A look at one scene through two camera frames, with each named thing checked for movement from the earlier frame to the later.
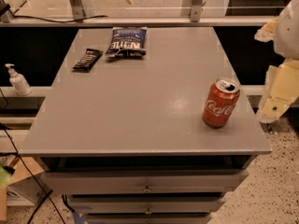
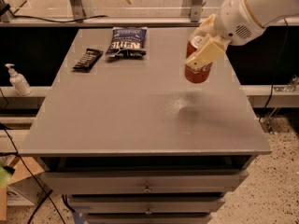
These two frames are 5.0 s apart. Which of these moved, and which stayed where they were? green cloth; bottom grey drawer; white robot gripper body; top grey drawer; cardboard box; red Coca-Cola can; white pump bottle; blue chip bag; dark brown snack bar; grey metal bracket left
Moved: white robot gripper body; red Coca-Cola can
Stayed: cardboard box; blue chip bag; bottom grey drawer; green cloth; white pump bottle; dark brown snack bar; top grey drawer; grey metal bracket left
